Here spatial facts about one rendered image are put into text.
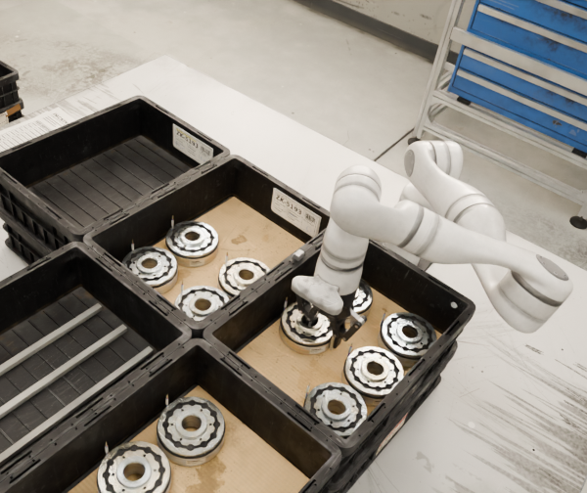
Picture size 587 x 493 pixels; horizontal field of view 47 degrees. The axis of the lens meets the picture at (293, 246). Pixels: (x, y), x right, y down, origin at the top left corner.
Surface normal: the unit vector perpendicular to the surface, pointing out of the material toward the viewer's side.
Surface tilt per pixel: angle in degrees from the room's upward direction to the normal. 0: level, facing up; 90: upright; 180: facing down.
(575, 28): 90
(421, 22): 90
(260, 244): 0
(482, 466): 0
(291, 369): 0
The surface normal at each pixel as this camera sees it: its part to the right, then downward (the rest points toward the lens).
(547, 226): 0.12, -0.72
